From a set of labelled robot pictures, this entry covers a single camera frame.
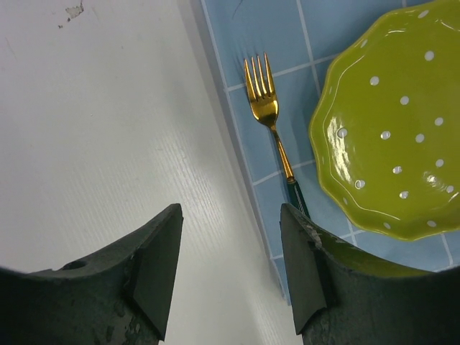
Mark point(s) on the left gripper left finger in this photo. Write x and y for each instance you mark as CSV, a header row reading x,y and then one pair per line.
x,y
120,294

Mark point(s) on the blue checkered cloth napkin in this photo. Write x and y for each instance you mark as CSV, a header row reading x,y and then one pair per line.
x,y
300,39

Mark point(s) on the green polka dot plate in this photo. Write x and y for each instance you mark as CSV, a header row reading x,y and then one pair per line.
x,y
385,133

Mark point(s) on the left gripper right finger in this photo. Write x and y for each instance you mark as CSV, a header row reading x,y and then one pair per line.
x,y
341,294

